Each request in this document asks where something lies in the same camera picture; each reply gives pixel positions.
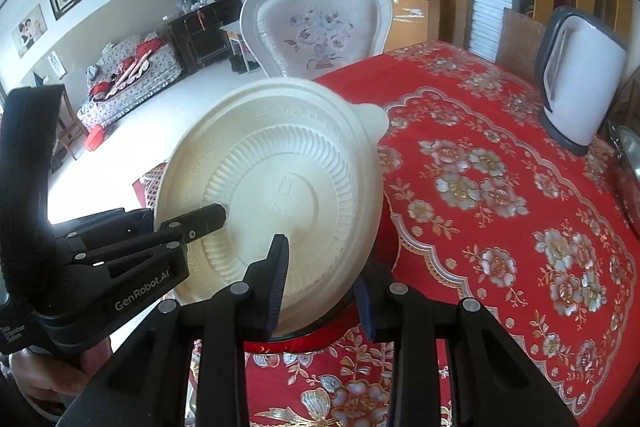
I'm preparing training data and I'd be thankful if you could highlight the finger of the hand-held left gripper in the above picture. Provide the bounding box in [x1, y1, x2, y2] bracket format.
[75, 203, 227, 268]
[52, 207, 157, 240]

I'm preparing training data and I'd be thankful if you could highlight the red floral tablecloth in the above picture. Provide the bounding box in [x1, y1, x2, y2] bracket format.
[132, 39, 640, 427]

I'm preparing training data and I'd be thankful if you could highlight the cream plastic bowl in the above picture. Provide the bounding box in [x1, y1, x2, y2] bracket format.
[152, 77, 390, 338]

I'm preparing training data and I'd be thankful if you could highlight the steel pot with glass lid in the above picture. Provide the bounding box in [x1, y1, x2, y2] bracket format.
[607, 122, 640, 230]

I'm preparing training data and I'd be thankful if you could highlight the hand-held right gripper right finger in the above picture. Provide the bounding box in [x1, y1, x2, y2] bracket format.
[351, 263, 576, 427]

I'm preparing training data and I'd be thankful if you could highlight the white ornate chair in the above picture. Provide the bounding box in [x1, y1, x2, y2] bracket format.
[240, 0, 392, 80]

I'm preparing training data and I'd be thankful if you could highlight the dark wooden cabinet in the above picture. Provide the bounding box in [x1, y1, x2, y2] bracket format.
[167, 0, 243, 70]

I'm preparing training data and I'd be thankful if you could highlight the red scalloped plate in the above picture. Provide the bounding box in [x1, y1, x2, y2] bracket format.
[244, 322, 362, 355]

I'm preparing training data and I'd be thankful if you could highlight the sofa with printed cover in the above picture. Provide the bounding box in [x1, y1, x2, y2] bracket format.
[77, 32, 181, 128]

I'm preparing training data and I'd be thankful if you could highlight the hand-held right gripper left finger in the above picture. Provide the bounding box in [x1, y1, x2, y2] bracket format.
[57, 233, 291, 427]

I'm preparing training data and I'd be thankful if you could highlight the person's left hand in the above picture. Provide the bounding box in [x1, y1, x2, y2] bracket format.
[10, 337, 108, 408]

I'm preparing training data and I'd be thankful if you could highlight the small framed couple photo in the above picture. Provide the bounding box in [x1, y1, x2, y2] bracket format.
[11, 4, 48, 58]

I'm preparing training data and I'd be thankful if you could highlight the brown cardboard box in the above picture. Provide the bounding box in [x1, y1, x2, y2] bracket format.
[387, 0, 441, 58]

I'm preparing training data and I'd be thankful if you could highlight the white electric kettle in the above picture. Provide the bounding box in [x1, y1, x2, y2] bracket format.
[534, 6, 628, 158]

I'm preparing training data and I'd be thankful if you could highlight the brown cardboard sheet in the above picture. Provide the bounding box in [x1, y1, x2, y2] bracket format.
[496, 7, 547, 80]

